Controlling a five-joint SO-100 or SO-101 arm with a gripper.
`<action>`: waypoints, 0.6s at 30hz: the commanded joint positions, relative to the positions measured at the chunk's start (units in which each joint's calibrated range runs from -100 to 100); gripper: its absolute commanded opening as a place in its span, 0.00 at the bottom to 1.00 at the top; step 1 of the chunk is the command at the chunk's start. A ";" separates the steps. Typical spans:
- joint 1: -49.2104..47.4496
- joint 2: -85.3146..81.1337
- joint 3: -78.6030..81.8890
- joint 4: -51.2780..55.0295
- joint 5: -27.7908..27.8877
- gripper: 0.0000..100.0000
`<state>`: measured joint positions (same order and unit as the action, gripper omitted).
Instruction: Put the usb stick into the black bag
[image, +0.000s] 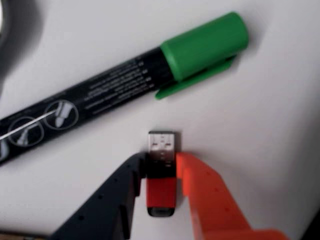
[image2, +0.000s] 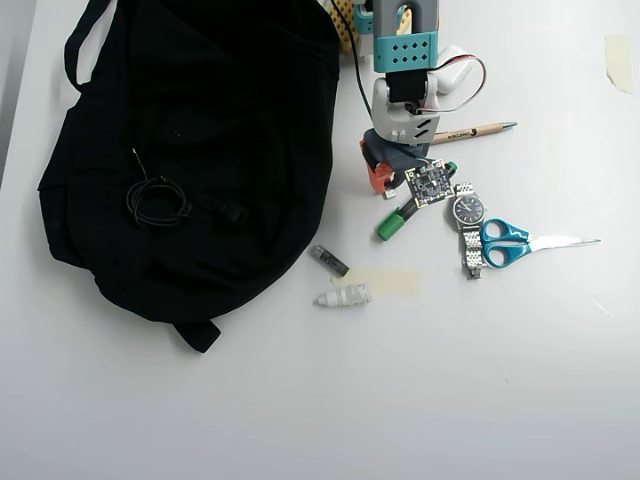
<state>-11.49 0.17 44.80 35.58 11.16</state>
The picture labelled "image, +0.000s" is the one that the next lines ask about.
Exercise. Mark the black marker with green cap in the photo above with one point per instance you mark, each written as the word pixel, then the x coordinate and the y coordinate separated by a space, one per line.
pixel 125 82

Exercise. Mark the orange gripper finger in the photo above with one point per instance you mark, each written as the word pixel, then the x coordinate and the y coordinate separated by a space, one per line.
pixel 212 200

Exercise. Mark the red and black usb stick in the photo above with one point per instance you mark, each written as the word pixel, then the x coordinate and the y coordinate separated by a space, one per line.
pixel 161 190

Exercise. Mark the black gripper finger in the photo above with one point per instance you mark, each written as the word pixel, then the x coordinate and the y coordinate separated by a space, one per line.
pixel 105 210

